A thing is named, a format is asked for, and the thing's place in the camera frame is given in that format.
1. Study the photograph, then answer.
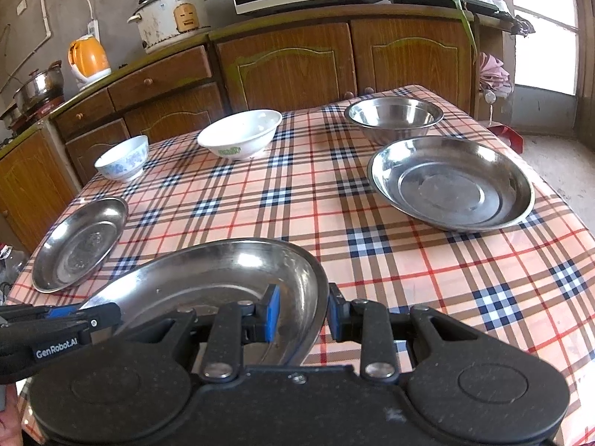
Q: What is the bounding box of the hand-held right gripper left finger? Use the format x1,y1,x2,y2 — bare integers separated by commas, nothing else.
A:
134,284,282,380

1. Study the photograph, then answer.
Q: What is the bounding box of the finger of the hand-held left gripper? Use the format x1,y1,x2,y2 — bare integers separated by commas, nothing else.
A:
44,302,122,335

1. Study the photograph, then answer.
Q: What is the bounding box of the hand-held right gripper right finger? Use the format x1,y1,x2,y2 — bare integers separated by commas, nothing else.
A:
328,282,466,380

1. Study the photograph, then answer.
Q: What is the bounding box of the small blue patterned bowl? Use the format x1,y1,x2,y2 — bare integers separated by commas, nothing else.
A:
94,135,149,182

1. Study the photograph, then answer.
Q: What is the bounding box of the large steel plate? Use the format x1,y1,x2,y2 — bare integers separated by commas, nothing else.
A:
366,136,536,233

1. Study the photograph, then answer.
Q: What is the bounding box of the large white ceramic bowl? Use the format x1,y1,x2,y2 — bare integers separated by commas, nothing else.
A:
197,109,283,161

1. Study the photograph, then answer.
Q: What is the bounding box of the steel bowl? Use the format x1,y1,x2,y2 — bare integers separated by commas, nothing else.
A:
344,97,444,146

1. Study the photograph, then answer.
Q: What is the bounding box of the person's left hand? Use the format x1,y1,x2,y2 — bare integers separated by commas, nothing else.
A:
0,404,22,446

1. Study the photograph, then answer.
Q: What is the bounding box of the small steel plate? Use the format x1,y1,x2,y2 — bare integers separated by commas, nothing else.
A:
32,196,129,294

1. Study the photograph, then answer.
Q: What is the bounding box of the plastic oil bottle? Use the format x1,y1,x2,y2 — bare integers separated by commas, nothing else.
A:
0,242,29,289

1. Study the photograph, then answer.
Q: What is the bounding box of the plaid tablecloth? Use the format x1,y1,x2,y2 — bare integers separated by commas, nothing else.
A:
9,84,595,446

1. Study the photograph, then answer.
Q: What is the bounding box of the small wooden cabinet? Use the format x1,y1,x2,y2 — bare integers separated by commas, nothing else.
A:
0,118,87,254

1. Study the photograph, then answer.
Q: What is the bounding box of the red induction cooker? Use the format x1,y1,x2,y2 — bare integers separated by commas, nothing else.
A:
4,95,66,133

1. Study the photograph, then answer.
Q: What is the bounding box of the steel cooking pot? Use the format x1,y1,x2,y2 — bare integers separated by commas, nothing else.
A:
12,60,64,114

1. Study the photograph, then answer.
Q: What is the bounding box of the red bag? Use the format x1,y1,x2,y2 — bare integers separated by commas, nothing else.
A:
488,121,524,154

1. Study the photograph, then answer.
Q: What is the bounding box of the long wooden cabinet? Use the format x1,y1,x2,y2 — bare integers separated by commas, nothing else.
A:
49,7,479,184

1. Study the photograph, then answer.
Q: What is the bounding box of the orange electric kettle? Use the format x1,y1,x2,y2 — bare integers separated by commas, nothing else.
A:
68,34,112,92

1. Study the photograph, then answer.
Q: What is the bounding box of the pink cloth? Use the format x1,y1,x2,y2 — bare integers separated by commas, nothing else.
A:
478,52,514,98

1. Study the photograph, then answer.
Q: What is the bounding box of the grey glazed door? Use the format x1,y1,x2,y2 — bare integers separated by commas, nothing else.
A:
509,0,595,135

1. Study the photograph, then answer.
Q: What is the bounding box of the white rice cooker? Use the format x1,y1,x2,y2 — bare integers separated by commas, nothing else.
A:
128,0,211,55

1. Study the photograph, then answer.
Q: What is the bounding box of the brown side cupboard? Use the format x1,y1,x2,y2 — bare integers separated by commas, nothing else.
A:
474,12,507,124

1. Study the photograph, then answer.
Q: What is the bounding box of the green leaf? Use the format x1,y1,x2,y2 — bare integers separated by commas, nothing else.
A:
414,0,479,56

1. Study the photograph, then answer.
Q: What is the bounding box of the dark cloth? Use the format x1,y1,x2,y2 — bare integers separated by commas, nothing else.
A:
499,14,531,38

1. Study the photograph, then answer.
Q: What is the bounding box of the white wall pipe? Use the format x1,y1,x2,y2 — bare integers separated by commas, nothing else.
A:
39,0,53,40

